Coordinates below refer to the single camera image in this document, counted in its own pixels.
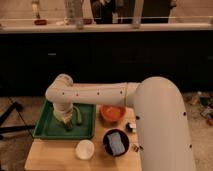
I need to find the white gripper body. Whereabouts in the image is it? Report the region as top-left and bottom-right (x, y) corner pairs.
(53, 103), (73, 124)

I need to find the white cup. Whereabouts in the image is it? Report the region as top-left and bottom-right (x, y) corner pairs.
(75, 140), (95, 160)

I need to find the blue sponge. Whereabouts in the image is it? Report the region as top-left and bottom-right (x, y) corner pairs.
(107, 132), (125, 156)

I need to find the clear glass jar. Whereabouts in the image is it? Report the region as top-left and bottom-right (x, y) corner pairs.
(64, 0), (83, 27)

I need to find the black counter cabinet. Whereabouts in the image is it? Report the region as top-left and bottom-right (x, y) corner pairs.
(0, 31), (213, 96)

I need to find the orange bowl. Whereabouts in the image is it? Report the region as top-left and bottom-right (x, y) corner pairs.
(100, 105), (126, 122)

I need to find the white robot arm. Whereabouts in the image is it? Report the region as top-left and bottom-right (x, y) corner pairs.
(45, 74), (196, 171)

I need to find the white handled brush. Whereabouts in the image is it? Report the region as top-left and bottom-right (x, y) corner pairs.
(126, 123), (136, 132)

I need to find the red dish on counter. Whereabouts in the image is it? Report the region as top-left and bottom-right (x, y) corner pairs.
(34, 19), (47, 26)

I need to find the green plastic tray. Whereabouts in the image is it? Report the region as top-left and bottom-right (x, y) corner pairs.
(33, 101), (96, 140)

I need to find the black bowl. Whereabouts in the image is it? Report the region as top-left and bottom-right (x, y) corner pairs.
(103, 129), (130, 157)

